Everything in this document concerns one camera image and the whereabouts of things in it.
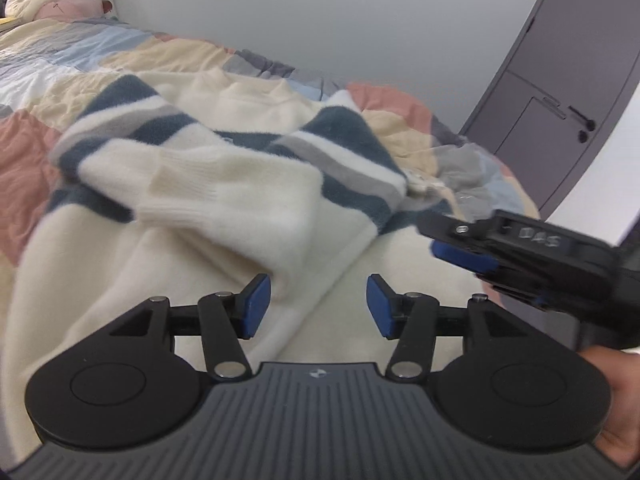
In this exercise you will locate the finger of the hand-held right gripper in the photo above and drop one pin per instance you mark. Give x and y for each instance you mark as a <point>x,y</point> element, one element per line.
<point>460,230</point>
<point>460,255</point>

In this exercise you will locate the cream navy striped sweater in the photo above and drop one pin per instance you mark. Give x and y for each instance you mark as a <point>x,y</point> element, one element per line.
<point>225,185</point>

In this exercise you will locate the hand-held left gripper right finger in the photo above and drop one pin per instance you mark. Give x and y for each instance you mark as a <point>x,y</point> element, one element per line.
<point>380,307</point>

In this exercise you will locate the person's right hand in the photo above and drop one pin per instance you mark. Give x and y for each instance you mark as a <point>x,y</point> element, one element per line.
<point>625,400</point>

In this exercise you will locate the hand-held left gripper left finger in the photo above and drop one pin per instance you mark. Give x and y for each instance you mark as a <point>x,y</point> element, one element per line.
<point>256,305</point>

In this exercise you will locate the grey door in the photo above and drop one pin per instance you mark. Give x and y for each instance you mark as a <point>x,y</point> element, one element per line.
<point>560,60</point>

